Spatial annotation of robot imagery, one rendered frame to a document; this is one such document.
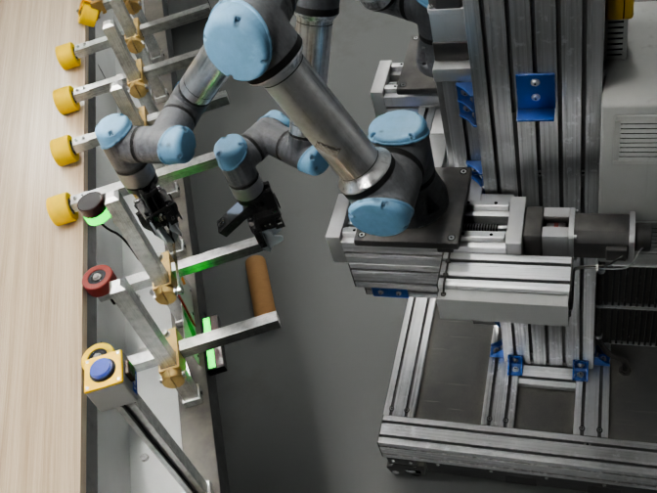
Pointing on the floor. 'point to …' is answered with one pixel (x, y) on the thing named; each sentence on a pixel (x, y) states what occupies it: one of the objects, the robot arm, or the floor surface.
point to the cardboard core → (259, 286)
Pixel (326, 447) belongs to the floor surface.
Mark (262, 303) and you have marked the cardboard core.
